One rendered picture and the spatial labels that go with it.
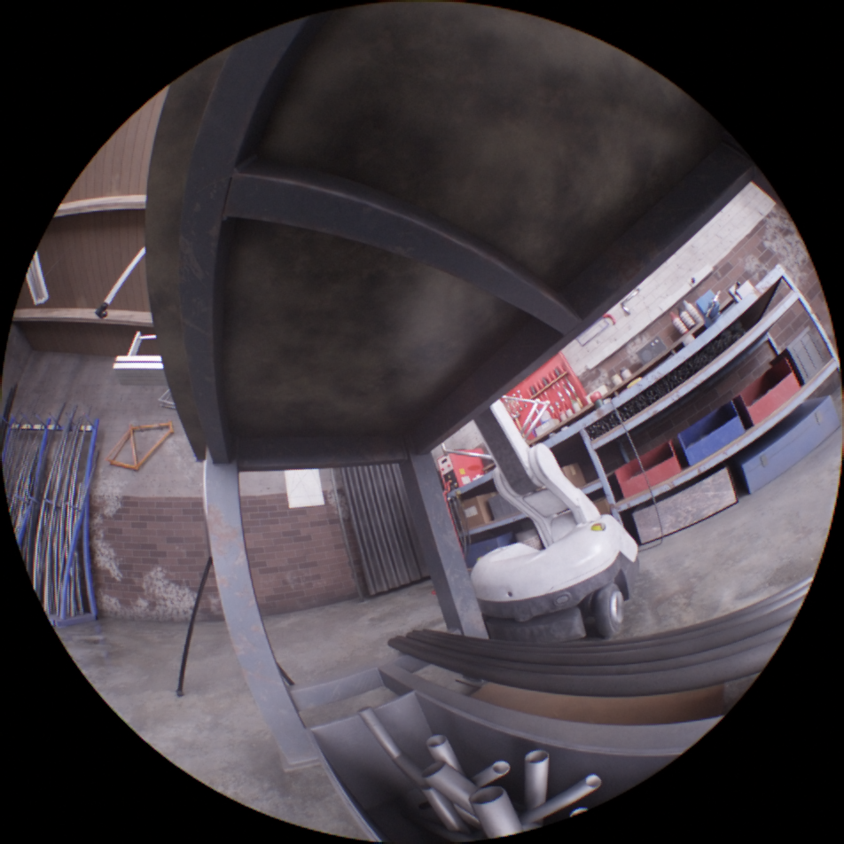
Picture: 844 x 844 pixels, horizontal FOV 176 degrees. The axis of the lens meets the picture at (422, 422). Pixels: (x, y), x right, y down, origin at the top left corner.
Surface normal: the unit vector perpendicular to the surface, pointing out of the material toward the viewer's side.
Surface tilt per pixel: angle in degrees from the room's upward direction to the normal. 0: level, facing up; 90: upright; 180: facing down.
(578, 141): 180
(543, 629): 90
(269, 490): 90
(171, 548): 90
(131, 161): 174
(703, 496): 90
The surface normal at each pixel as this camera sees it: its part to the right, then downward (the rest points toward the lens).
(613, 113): 0.28, 0.87
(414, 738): 0.52, -0.48
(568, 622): -0.46, -0.25
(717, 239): -0.81, -0.01
